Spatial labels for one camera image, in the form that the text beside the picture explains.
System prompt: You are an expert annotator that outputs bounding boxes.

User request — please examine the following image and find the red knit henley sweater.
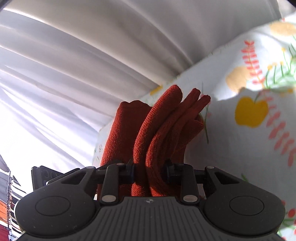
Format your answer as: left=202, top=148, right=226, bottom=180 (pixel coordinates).
left=101, top=85, right=211, bottom=198

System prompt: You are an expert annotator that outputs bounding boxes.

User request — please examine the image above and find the floral white bed sheet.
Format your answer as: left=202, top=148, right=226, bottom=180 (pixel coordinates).
left=92, top=14, right=296, bottom=241

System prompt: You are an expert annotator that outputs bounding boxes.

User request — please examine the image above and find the white pleated curtain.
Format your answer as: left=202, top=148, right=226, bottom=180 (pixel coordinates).
left=1, top=1, right=295, bottom=192

